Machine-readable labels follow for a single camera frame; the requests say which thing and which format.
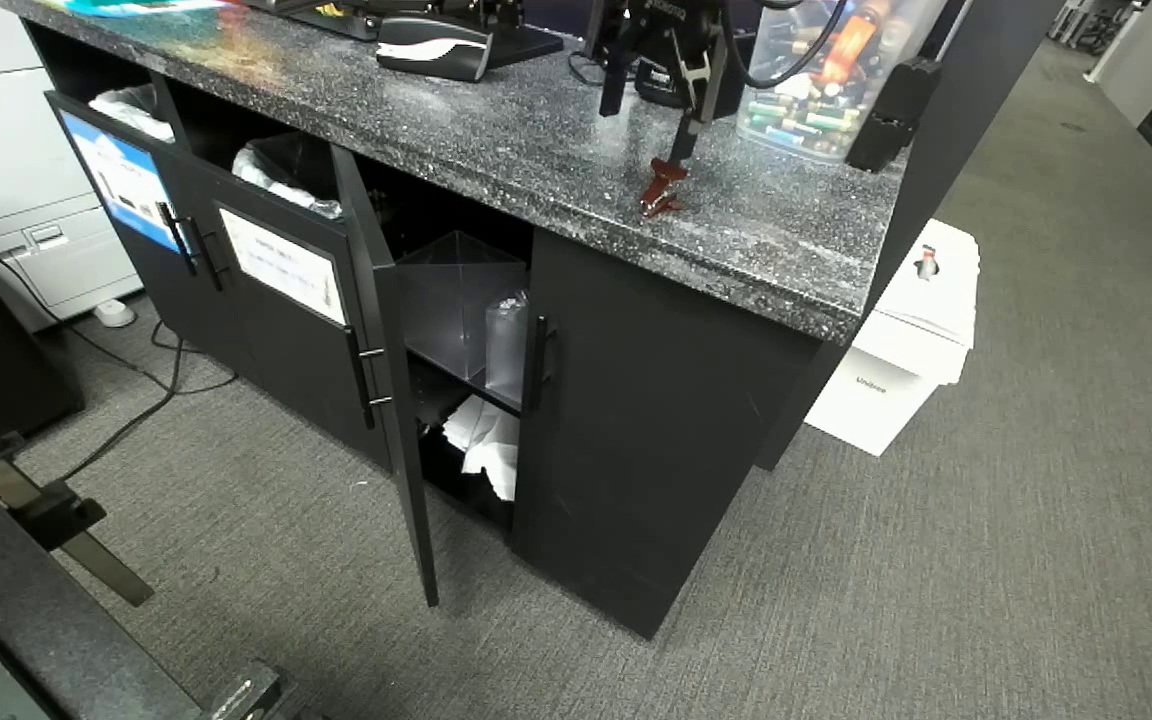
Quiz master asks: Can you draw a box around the metal camera stand frame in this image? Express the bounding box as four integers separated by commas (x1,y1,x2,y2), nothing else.
0,408,290,720

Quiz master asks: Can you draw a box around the red staple remover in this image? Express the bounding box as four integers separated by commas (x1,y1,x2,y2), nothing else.
635,157,693,219

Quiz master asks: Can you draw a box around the open black cabinet door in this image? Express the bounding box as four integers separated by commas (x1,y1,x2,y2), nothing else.
327,138,447,611

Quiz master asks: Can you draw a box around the closed black cabinet door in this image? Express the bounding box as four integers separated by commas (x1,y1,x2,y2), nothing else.
507,227,833,642

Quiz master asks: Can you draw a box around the black floor cable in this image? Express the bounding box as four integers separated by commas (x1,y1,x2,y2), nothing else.
0,235,244,495

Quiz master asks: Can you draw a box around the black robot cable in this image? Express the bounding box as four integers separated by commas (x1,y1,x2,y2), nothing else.
742,0,861,95

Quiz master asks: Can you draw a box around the black cabinet door with blue sign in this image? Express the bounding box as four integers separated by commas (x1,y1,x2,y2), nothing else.
44,88,212,279

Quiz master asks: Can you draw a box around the black and silver stapler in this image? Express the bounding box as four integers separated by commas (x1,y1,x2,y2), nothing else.
371,10,499,88

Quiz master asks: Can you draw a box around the black cabinet door with white sign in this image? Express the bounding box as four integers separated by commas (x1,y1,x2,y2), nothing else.
155,138,396,471

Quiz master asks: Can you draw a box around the white cardboard box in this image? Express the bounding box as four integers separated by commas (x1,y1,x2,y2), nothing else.
806,217,989,459

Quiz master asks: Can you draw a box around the white filing cabinet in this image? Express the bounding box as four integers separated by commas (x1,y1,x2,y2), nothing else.
0,0,150,336

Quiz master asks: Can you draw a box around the clear plastic bin with colourful items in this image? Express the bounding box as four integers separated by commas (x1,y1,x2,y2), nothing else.
738,0,949,160

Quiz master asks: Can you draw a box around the black cabinet with granite counter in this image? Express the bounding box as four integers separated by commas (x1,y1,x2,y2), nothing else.
0,0,1067,642

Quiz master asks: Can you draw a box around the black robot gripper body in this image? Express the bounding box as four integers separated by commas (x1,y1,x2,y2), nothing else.
627,0,744,128

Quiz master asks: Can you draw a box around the black thin desk cable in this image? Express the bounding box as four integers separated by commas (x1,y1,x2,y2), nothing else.
566,45,608,95

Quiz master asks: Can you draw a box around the black rectangular desk device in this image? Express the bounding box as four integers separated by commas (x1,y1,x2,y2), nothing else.
844,55,944,176

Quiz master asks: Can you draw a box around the black monitor stand base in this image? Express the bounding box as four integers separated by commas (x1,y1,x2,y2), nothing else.
471,17,568,76

